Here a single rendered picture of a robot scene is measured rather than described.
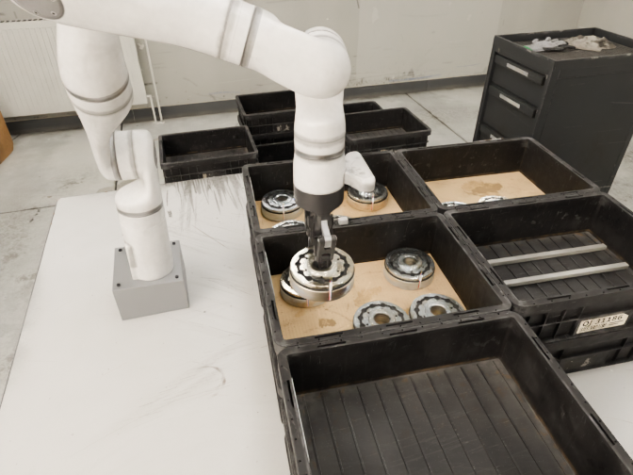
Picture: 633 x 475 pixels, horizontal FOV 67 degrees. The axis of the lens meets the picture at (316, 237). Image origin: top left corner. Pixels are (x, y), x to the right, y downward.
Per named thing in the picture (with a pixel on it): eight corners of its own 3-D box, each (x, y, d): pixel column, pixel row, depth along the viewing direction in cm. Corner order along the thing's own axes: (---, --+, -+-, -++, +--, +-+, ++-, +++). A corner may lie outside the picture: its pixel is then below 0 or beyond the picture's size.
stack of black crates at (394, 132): (346, 225, 235) (349, 140, 208) (328, 194, 258) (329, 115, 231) (420, 212, 244) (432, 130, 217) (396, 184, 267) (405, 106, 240)
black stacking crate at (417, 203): (258, 278, 103) (254, 236, 96) (246, 205, 126) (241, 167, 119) (431, 253, 109) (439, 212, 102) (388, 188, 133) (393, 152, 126)
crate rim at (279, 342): (276, 359, 73) (275, 349, 72) (254, 243, 97) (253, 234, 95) (512, 319, 80) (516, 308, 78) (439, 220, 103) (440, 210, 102)
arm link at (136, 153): (153, 121, 93) (164, 194, 104) (100, 123, 91) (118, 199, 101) (153, 141, 86) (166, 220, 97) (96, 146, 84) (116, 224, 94)
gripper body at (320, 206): (288, 165, 72) (290, 217, 78) (299, 194, 65) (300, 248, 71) (336, 160, 73) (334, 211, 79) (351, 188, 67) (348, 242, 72)
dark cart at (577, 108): (504, 235, 253) (555, 60, 199) (461, 192, 287) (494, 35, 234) (598, 217, 266) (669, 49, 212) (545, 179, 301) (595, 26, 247)
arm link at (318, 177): (377, 191, 68) (381, 152, 64) (299, 200, 66) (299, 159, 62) (359, 161, 75) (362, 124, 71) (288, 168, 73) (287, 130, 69)
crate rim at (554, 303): (512, 319, 80) (516, 308, 78) (439, 220, 103) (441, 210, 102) (712, 285, 87) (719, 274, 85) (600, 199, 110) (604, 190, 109)
